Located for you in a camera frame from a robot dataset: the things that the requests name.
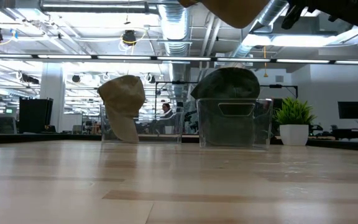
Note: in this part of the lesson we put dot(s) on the dark green baseball cap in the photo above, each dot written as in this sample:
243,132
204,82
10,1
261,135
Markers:
225,84

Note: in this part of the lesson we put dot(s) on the tan cap with white label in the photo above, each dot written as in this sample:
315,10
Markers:
121,99

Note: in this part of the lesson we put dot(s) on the black computer monitor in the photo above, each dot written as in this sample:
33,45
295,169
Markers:
351,109

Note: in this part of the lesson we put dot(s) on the black background desk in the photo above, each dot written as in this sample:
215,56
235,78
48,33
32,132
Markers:
353,133

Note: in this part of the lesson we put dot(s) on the small green potted plant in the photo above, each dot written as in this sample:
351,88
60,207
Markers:
294,133

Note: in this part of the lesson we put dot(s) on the clear plastic bin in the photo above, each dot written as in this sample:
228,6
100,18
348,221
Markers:
176,124
266,124

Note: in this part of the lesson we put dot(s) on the person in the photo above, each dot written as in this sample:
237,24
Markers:
166,109

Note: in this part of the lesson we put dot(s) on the black ceiling device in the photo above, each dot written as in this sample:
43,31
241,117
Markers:
129,37

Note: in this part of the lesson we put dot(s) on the long ceiling light strip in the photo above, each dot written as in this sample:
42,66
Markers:
67,57

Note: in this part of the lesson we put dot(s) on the white building column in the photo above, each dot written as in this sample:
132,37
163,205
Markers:
52,93

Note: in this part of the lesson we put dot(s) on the black cabinet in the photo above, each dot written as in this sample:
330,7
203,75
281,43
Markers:
36,115

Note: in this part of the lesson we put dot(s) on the grey office chair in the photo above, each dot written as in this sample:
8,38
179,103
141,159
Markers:
6,124

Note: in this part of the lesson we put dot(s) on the silver ventilation duct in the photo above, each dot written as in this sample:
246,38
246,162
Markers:
272,12
174,25

